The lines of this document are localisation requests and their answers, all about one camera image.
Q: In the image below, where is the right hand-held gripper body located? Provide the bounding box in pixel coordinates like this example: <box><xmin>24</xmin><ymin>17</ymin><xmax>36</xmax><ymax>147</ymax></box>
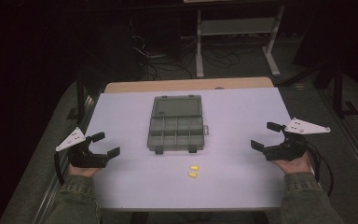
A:
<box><xmin>262</xmin><ymin>117</ymin><xmax>332</xmax><ymax>162</ymax></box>

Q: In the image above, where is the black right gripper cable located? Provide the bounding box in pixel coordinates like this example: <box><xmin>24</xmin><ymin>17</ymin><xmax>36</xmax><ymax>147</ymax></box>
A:
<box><xmin>304</xmin><ymin>144</ymin><xmax>336</xmax><ymax>198</ymax></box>

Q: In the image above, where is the light wooden table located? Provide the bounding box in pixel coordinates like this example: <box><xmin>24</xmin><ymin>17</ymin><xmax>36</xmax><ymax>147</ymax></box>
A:
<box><xmin>103</xmin><ymin>77</ymin><xmax>275</xmax><ymax>94</ymax></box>

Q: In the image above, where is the person's left hand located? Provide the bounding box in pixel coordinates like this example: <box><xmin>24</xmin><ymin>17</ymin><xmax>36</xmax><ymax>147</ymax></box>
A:
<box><xmin>67</xmin><ymin>163</ymin><xmax>102</xmax><ymax>179</ymax></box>

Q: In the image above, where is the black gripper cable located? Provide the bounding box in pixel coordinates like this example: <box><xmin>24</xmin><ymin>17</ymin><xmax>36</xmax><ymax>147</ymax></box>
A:
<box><xmin>53</xmin><ymin>151</ymin><xmax>66</xmax><ymax>187</ymax></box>
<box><xmin>304</xmin><ymin>144</ymin><xmax>336</xmax><ymax>198</ymax></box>

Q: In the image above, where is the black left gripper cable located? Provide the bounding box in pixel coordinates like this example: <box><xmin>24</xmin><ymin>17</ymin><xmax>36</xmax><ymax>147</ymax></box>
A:
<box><xmin>53</xmin><ymin>151</ymin><xmax>66</xmax><ymax>187</ymax></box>

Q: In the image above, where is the white metal desk frame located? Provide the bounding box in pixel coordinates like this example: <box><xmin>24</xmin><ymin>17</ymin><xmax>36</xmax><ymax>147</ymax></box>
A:
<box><xmin>195</xmin><ymin>4</ymin><xmax>286</xmax><ymax>79</ymax></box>

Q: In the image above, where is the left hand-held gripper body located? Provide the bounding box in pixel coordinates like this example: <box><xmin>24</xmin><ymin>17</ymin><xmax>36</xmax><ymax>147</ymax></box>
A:
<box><xmin>55</xmin><ymin>126</ymin><xmax>110</xmax><ymax>169</ymax></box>

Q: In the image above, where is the grey plastic compartment organizer box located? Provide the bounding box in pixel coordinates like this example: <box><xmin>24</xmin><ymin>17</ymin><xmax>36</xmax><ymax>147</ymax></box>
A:
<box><xmin>146</xmin><ymin>94</ymin><xmax>211</xmax><ymax>155</ymax></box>

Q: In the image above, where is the black metal stand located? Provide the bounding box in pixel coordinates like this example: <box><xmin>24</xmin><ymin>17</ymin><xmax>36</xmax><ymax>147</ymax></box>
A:
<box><xmin>279</xmin><ymin>58</ymin><xmax>358</xmax><ymax>119</ymax></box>
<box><xmin>65</xmin><ymin>69</ymin><xmax>104</xmax><ymax>123</ymax></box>

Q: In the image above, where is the bundle of floor cables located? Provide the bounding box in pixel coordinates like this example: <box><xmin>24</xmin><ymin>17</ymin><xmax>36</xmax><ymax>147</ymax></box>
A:
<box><xmin>131</xmin><ymin>34</ymin><xmax>241</xmax><ymax>82</ymax></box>

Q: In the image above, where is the person's right hand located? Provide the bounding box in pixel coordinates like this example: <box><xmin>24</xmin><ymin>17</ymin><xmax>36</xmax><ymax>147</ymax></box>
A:
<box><xmin>271</xmin><ymin>151</ymin><xmax>313</xmax><ymax>175</ymax></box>

